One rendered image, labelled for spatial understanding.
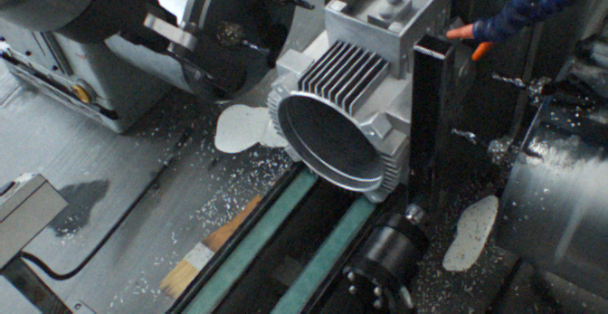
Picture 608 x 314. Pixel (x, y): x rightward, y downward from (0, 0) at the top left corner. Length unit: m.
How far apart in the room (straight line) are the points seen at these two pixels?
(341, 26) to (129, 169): 0.50
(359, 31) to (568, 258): 0.32
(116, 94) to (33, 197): 0.38
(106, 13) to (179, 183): 0.61
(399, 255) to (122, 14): 0.35
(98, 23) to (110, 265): 0.59
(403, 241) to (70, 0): 0.39
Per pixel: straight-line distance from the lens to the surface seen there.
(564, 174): 0.60
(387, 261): 0.62
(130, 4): 0.45
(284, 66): 0.75
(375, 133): 0.66
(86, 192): 1.07
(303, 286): 0.75
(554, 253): 0.65
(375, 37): 0.69
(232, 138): 1.05
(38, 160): 1.15
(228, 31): 0.81
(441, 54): 0.50
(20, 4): 0.40
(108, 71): 1.04
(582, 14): 0.89
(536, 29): 0.78
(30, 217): 0.72
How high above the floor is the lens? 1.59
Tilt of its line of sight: 50 degrees down
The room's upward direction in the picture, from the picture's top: 10 degrees counter-clockwise
